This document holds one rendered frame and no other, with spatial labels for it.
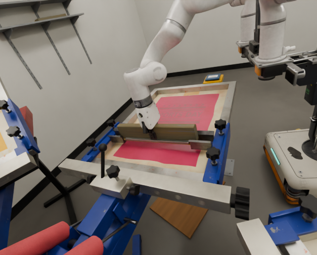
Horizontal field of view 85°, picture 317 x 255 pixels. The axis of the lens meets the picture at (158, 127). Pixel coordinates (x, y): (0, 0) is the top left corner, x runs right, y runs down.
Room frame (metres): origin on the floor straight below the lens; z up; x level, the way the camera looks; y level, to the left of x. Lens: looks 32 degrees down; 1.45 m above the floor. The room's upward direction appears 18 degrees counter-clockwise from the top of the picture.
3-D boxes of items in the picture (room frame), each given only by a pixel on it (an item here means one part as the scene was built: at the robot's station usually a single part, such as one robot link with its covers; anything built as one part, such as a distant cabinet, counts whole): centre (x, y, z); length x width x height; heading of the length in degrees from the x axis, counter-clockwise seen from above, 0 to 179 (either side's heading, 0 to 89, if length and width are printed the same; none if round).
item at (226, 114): (0.82, -0.09, 0.97); 0.79 x 0.58 x 0.04; 146
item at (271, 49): (0.79, -0.63, 1.21); 0.16 x 0.13 x 0.15; 70
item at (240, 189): (0.25, -0.13, 1.02); 0.07 x 0.06 x 0.07; 146
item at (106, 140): (0.78, 0.28, 0.98); 0.30 x 0.05 x 0.07; 146
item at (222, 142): (0.47, -0.18, 0.98); 0.30 x 0.05 x 0.07; 146
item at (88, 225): (0.35, 0.23, 1.02); 0.17 x 0.06 x 0.05; 146
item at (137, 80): (0.65, -0.01, 1.26); 0.15 x 0.10 x 0.11; 103
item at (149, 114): (0.65, 0.02, 1.14); 0.10 x 0.08 x 0.11; 146
